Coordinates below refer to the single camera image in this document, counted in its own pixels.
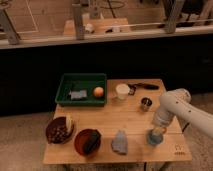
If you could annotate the wooden folding table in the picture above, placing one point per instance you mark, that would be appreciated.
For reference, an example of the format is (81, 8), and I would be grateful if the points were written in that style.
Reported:
(125, 115)

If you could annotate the blue sponge in tray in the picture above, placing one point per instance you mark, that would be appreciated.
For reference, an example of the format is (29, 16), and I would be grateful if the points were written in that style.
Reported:
(78, 95)

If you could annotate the dark green sponge block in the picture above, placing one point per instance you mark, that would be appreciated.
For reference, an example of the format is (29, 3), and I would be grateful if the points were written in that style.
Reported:
(91, 142)

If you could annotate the banana slice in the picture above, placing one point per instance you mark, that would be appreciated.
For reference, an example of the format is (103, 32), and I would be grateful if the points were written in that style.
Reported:
(69, 123)

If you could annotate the black peeler tool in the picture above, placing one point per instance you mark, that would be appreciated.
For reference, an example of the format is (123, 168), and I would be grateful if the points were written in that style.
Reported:
(133, 87)

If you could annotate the dark metal cup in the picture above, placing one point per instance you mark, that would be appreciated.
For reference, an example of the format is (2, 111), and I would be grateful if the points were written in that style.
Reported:
(146, 103)

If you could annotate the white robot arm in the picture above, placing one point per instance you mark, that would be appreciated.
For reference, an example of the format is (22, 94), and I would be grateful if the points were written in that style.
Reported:
(177, 103)

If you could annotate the orange fruit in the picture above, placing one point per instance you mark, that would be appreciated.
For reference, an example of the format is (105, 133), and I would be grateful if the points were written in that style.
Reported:
(98, 92)

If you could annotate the dark brown bowl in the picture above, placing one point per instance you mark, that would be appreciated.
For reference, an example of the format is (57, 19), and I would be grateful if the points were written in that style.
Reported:
(56, 131)

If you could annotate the green plastic tray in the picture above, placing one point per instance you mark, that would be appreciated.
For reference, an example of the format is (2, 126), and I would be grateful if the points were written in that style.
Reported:
(81, 81)

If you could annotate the crumpled blue cloth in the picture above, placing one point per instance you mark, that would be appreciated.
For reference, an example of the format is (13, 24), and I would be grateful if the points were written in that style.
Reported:
(119, 143)

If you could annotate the red bowl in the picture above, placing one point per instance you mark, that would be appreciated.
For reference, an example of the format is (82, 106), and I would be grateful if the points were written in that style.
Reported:
(81, 138)

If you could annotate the blue cup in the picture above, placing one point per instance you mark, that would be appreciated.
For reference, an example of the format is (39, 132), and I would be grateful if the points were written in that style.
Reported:
(154, 139)

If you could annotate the white cup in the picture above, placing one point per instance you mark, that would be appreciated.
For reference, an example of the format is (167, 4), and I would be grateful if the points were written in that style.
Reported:
(122, 91)

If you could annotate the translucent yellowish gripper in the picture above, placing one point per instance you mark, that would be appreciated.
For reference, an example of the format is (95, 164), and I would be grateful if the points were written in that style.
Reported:
(158, 130)

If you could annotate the wooden background table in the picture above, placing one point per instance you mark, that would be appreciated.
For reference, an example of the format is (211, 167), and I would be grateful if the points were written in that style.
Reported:
(100, 25)

